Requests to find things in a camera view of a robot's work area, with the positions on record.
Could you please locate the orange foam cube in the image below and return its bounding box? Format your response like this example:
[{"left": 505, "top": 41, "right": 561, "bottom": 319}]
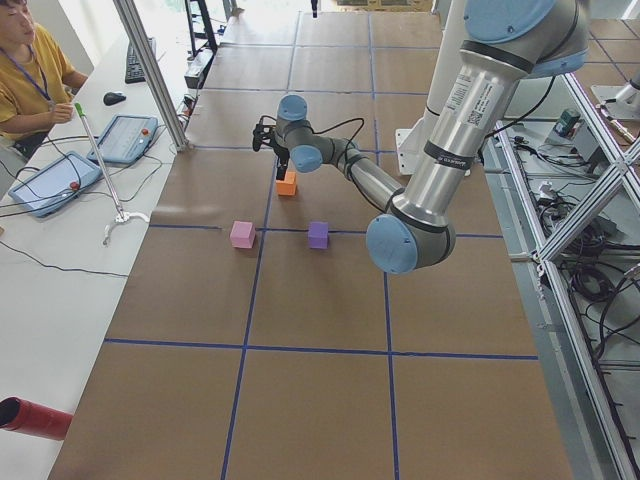
[{"left": 275, "top": 171, "right": 297, "bottom": 197}]

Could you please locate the aluminium frame post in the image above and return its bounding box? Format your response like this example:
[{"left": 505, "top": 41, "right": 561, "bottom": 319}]
[{"left": 113, "top": 0, "right": 189, "bottom": 152}]

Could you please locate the person in yellow shirt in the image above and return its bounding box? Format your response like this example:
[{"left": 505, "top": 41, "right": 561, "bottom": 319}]
[{"left": 1, "top": 1, "right": 87, "bottom": 158}]

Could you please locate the black keyboard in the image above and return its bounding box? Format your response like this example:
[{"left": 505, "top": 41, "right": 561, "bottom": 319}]
[{"left": 124, "top": 42, "right": 146, "bottom": 84}]

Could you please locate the aluminium side frame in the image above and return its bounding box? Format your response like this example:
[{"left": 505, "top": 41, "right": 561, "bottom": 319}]
[{"left": 483, "top": 74, "right": 639, "bottom": 479}]

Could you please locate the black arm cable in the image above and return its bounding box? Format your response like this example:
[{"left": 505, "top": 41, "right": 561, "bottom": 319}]
[{"left": 312, "top": 117, "right": 366, "bottom": 166}]

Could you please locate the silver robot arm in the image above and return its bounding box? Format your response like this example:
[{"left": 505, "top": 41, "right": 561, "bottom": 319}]
[{"left": 254, "top": 1, "right": 590, "bottom": 274}]

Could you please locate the red cylinder tube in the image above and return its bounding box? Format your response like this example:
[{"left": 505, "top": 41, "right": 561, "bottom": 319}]
[{"left": 1, "top": 397, "right": 73, "bottom": 441}]

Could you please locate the far blue teach pendant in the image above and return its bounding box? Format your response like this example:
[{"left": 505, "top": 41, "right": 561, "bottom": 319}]
[{"left": 96, "top": 114, "right": 159, "bottom": 166}]

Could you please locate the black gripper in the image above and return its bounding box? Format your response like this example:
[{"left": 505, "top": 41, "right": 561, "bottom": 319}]
[{"left": 272, "top": 137, "right": 290, "bottom": 180}]

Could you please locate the near blue teach pendant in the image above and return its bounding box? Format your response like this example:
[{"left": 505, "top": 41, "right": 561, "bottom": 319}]
[{"left": 8, "top": 151, "right": 102, "bottom": 218}]

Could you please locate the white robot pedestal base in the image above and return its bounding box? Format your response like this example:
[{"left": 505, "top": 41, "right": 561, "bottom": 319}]
[{"left": 396, "top": 0, "right": 468, "bottom": 176}]

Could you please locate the pink foam cube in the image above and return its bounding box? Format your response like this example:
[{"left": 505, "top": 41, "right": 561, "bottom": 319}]
[{"left": 229, "top": 220, "right": 256, "bottom": 249}]

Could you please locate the green power adapter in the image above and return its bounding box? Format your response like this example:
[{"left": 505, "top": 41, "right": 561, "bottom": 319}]
[{"left": 554, "top": 108, "right": 581, "bottom": 138}]

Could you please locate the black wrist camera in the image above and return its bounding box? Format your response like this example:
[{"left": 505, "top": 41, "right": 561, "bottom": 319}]
[{"left": 252, "top": 122, "right": 274, "bottom": 152}]

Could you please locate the blue teach pendant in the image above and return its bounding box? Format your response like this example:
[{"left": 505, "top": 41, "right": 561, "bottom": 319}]
[
  {"left": 96, "top": 114, "right": 159, "bottom": 166},
  {"left": 8, "top": 151, "right": 102, "bottom": 218}
]

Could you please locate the purple foam cube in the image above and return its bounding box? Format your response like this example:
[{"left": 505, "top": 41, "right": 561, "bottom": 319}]
[{"left": 307, "top": 221, "right": 329, "bottom": 250}]

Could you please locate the black computer mouse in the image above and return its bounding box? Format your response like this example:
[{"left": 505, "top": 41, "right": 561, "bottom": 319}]
[{"left": 103, "top": 91, "right": 127, "bottom": 106}]

